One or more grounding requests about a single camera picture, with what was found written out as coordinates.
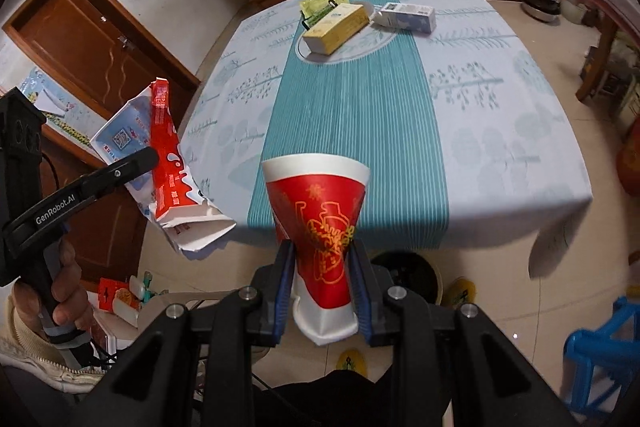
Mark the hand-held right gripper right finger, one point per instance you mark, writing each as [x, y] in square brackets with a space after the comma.
[357, 292]

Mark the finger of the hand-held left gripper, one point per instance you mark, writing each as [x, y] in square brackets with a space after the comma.
[125, 169]

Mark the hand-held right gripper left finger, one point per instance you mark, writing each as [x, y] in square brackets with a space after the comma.
[286, 277]

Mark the torn red white blue carton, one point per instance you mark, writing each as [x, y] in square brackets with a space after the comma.
[170, 177]

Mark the black bin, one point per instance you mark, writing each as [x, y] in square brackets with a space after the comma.
[410, 277]

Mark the red paper cup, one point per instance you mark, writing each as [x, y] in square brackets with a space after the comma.
[320, 207]

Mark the white plate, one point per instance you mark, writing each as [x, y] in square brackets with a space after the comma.
[370, 44]

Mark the person's left forearm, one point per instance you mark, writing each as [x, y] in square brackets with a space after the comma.
[30, 352]

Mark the person's left hand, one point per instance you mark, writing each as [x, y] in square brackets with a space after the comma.
[72, 287]

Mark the yellow floor sticker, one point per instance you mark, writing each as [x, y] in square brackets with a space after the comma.
[351, 361]
[460, 293]

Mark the person's dark trousers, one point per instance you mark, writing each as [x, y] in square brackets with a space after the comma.
[325, 399]

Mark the wooden door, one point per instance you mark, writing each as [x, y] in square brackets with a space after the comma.
[90, 47]

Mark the white and teal tablecloth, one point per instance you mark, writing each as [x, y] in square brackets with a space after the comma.
[475, 107]

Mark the green white packet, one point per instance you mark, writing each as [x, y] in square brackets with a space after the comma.
[312, 14]

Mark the yellow box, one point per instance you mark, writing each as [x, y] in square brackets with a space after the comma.
[335, 29]

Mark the blue plastic stool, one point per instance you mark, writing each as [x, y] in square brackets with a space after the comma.
[605, 352]

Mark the white medicine box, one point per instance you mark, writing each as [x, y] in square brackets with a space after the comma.
[407, 19]

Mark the red bag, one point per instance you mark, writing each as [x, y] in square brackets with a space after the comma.
[630, 157]

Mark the colourful wall poster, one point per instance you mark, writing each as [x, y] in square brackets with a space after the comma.
[55, 107]

